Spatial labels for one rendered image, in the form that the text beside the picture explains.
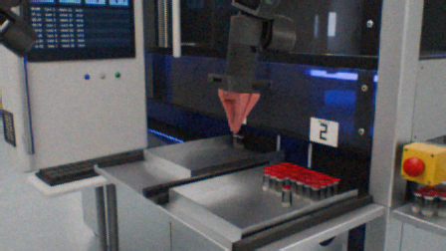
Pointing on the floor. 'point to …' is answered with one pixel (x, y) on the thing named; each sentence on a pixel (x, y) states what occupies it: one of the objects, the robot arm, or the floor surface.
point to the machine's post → (392, 118)
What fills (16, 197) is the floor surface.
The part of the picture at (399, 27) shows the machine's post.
